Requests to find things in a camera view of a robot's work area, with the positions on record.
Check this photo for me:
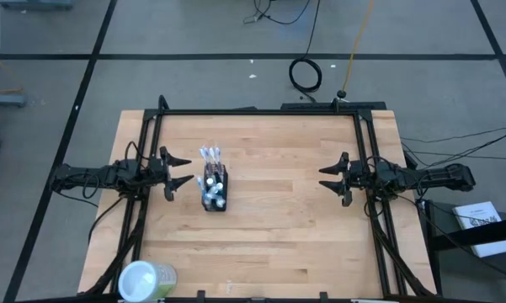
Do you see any black cart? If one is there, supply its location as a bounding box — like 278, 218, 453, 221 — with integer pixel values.
415, 198, 506, 303

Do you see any white booklet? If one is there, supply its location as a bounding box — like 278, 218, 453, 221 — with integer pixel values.
451, 200, 506, 259

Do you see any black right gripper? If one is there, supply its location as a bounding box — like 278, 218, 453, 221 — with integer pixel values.
317, 151, 381, 208

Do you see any grey floor stand base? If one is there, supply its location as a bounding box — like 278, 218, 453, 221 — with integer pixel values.
0, 0, 75, 10
0, 91, 28, 108

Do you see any black wire caddy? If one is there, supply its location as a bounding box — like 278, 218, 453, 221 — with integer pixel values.
200, 162, 230, 213

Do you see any black metal table frame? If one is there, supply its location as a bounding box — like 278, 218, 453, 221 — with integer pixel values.
77, 94, 439, 303

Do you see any yellow cable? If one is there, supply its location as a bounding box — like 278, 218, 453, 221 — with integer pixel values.
340, 0, 378, 93

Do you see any coiled black cable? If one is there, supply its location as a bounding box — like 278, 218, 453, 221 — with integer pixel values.
288, 0, 323, 104

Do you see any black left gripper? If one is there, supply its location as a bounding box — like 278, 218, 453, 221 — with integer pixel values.
148, 145, 195, 203

